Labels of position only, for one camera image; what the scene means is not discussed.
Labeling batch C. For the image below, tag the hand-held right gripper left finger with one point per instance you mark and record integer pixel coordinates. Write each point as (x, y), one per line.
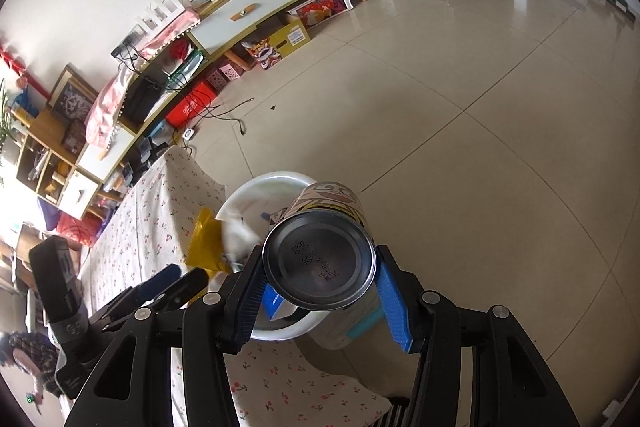
(250, 297)

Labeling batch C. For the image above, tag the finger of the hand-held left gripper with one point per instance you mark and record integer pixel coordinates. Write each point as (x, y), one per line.
(160, 280)
(192, 282)

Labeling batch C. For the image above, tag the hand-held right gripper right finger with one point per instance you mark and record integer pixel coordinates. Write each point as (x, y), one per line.
(395, 307)

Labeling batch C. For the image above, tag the blue paper carton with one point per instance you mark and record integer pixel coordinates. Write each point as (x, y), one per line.
(274, 302)

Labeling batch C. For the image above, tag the yellow plastic wrapper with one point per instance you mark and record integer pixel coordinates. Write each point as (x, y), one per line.
(207, 242)

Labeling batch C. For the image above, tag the cartoon face metal can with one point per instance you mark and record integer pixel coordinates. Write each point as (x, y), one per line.
(320, 257)

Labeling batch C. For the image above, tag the white patterned plastic bin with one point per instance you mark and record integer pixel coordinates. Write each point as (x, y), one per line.
(250, 197)

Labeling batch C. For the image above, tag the purple cloth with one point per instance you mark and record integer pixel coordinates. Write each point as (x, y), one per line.
(47, 214)

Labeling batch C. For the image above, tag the cherry print tablecloth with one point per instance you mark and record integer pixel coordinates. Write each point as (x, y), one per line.
(165, 207)

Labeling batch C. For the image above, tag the black slatted seat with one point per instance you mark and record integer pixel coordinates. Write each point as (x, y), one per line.
(397, 414)

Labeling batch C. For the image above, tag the black handheld device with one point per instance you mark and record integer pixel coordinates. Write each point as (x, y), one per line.
(145, 149)
(126, 172)

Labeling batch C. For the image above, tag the white round device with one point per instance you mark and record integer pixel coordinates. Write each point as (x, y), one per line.
(190, 134)

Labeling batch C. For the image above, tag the green potted plant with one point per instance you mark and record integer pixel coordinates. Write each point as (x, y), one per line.
(5, 127)

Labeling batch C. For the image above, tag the red box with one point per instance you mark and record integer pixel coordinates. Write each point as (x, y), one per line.
(192, 104)

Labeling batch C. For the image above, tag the black electronic box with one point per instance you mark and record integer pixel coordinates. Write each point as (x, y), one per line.
(142, 99)

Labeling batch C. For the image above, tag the pink cloth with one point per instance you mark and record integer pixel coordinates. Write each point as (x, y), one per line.
(107, 102)

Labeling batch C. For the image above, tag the framed picture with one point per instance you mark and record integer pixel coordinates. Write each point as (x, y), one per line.
(72, 99)

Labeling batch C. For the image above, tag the small pink box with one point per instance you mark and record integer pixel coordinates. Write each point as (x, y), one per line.
(231, 69)
(215, 79)

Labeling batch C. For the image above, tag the folded green white bags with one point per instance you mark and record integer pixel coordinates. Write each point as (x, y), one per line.
(187, 62)

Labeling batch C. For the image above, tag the white power strip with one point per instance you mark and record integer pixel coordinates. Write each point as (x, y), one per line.
(126, 44)

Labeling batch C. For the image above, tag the printed cardboard box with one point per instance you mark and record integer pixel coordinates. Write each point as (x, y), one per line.
(280, 42)

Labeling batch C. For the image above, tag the white fence rack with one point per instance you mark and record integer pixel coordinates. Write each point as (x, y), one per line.
(160, 14)

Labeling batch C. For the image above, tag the wood and white cabinet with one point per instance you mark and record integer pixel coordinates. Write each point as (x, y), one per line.
(240, 19)

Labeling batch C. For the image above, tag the clear storage box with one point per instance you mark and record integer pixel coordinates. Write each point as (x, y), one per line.
(320, 9)

